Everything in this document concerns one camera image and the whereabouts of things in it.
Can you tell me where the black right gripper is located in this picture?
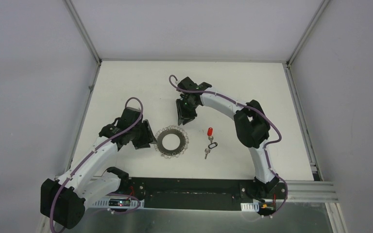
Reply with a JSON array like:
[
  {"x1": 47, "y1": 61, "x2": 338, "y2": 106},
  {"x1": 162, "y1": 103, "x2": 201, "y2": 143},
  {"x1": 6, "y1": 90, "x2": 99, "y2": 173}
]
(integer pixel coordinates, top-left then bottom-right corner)
[{"x1": 176, "y1": 98, "x2": 199, "y2": 126}]

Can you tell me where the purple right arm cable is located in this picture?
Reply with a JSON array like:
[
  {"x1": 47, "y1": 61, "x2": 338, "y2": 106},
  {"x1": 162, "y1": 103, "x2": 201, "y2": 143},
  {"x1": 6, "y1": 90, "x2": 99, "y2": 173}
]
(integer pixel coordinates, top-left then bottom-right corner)
[{"x1": 169, "y1": 75, "x2": 288, "y2": 219}]

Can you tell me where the black key tag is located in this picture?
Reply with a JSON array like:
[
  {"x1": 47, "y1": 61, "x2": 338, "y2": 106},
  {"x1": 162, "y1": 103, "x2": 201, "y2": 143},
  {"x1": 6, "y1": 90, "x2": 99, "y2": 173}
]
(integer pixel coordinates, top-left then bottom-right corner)
[{"x1": 208, "y1": 142, "x2": 218, "y2": 150}]

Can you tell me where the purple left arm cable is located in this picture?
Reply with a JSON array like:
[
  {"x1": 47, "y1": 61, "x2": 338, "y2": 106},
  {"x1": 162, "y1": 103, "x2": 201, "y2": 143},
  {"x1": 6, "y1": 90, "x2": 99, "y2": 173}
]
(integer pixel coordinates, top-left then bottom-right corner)
[{"x1": 50, "y1": 97, "x2": 144, "y2": 233}]

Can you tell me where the red key tag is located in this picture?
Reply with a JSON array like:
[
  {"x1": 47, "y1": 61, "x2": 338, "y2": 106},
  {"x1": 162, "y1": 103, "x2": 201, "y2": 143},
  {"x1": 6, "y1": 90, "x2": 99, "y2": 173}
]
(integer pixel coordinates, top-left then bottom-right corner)
[{"x1": 207, "y1": 127, "x2": 213, "y2": 136}]

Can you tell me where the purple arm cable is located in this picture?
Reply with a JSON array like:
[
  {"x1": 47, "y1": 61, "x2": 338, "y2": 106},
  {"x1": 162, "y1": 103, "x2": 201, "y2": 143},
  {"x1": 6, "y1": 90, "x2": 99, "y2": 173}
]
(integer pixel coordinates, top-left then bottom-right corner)
[
  {"x1": 169, "y1": 75, "x2": 288, "y2": 219},
  {"x1": 50, "y1": 97, "x2": 144, "y2": 233}
]

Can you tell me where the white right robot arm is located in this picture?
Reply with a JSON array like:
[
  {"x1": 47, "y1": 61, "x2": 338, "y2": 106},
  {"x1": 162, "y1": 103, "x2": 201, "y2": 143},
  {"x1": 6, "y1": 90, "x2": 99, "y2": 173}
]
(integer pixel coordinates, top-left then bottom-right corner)
[{"x1": 169, "y1": 75, "x2": 279, "y2": 200}]

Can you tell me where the silver key on red tag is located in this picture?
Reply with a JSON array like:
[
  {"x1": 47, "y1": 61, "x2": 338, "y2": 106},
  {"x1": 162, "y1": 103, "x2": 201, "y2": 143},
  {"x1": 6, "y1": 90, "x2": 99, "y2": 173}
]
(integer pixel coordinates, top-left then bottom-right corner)
[{"x1": 208, "y1": 136, "x2": 214, "y2": 144}]

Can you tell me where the silver key on black tag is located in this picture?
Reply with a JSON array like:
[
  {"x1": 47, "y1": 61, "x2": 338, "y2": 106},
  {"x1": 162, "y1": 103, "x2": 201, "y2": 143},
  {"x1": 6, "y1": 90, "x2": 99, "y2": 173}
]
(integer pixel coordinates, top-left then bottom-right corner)
[{"x1": 204, "y1": 148, "x2": 211, "y2": 159}]

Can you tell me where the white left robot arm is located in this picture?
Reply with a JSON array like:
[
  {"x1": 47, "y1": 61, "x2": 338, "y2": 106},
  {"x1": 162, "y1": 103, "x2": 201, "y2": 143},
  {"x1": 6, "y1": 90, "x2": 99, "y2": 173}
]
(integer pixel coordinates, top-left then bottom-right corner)
[{"x1": 40, "y1": 107, "x2": 156, "y2": 229}]

